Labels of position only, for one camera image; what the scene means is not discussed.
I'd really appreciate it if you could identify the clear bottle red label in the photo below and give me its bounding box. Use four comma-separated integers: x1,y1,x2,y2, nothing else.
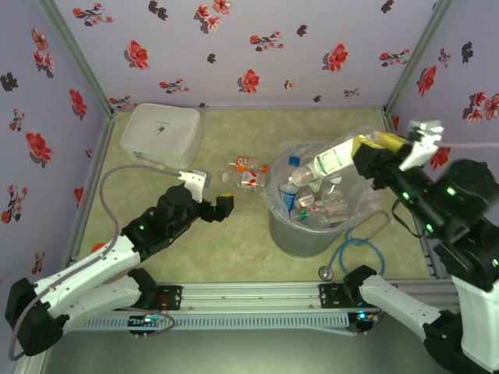
295,194,327,213

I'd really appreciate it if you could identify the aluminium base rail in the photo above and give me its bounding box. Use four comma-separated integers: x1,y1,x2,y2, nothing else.
77,282,461,312

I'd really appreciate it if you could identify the left arm grey cable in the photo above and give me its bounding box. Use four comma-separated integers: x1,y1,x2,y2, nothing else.
7,164,184,362

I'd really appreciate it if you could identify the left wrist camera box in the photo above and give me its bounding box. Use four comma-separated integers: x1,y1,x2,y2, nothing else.
179,169,211,203

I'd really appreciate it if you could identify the bottle blue label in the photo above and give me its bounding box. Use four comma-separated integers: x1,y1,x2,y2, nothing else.
278,184,300,220

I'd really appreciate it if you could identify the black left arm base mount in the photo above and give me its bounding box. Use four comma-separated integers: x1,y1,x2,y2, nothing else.
147,285,183,312

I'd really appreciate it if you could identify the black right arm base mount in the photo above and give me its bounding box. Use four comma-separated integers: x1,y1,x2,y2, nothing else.
318,283,363,309

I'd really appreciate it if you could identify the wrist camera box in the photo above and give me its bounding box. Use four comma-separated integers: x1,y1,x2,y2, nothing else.
399,118,445,172
179,169,211,203

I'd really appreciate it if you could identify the blue stethoscope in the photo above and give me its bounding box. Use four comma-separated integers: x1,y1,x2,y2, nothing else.
318,228,387,281

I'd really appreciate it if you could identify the white slotted cable duct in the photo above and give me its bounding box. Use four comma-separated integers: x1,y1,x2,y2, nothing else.
77,313,349,333

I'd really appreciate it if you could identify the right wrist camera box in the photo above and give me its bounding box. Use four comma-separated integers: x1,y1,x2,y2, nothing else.
399,118,445,172

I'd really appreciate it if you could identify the aluminium frame post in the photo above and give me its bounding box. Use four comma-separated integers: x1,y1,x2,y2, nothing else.
37,0,117,115
384,0,458,114

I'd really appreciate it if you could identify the white plastic storage box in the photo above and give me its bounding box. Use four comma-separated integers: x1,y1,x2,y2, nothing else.
119,103,203,171

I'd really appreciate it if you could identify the white bottle green label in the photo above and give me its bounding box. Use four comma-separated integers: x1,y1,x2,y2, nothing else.
291,130,402,189

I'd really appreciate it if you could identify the grey round bin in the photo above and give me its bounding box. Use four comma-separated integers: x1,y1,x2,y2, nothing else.
267,143,375,258

